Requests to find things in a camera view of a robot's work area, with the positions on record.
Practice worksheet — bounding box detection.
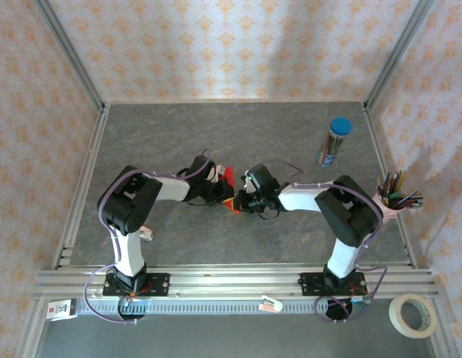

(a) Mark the aluminium side rail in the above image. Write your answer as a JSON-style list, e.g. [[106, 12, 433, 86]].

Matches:
[[51, 104, 111, 269], [362, 104, 419, 269]]

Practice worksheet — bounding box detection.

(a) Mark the aluminium frame rail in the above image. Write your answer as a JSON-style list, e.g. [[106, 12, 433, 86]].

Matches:
[[32, 265, 440, 301]]

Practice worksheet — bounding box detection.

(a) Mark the aluminium frame post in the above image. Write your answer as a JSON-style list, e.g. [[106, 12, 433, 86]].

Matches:
[[363, 0, 437, 111], [32, 0, 107, 113]]

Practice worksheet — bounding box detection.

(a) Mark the masking tape roll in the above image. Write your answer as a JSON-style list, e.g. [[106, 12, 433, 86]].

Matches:
[[387, 293, 439, 339]]

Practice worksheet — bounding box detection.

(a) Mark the grey slotted cable duct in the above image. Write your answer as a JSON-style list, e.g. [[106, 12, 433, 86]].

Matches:
[[76, 300, 331, 316]]

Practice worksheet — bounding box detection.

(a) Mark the white label card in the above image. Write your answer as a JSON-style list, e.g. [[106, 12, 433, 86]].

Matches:
[[45, 299, 78, 321]]

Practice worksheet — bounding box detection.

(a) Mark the pink cup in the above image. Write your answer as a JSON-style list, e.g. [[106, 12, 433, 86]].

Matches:
[[376, 193, 399, 221]]

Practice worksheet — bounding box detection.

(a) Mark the clear pencil tube, blue lid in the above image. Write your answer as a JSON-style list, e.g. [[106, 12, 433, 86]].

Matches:
[[315, 117, 353, 168]]

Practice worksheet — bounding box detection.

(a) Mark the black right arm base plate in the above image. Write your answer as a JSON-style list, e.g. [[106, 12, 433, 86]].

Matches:
[[300, 271, 367, 298]]

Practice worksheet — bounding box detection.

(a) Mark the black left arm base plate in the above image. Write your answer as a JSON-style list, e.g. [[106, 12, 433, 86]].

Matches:
[[102, 273, 171, 298]]

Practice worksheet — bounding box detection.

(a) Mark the bunch of coloured pencils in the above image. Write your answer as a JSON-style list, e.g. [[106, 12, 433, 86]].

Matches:
[[377, 170, 425, 210]]

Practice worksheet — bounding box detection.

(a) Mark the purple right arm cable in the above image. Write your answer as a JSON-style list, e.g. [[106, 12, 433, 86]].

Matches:
[[260, 160, 388, 324]]

